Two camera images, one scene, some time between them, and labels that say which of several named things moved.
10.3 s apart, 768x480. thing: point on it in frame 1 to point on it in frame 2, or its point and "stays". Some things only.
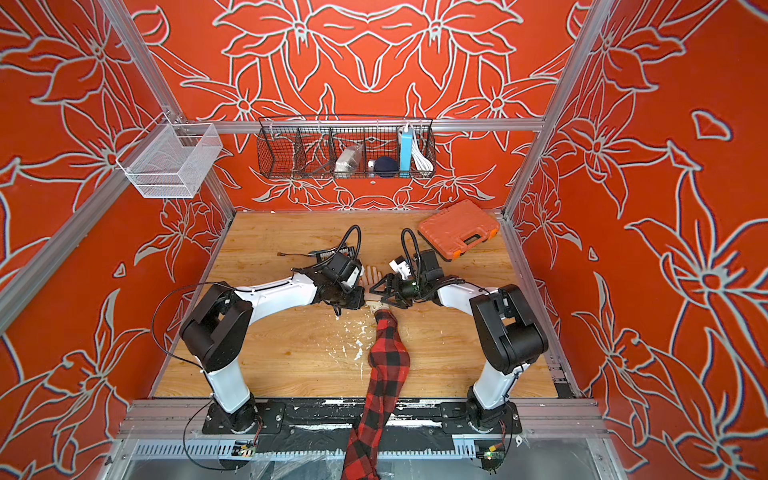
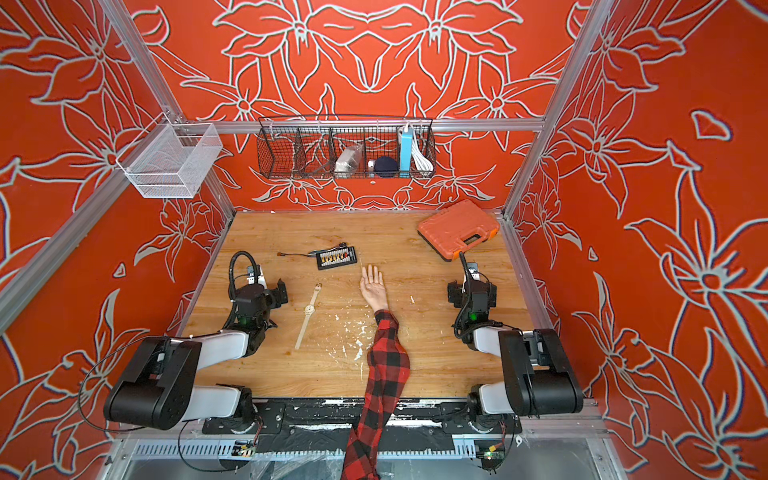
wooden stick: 375,297 to 309,311
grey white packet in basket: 348,161 stays
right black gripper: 392,281 to 456,293
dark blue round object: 385,167 stays
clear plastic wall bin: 167,160 stays
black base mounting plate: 339,416 stays
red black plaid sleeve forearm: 388,365 stays
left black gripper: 359,300 to 277,296
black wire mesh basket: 337,147 stays
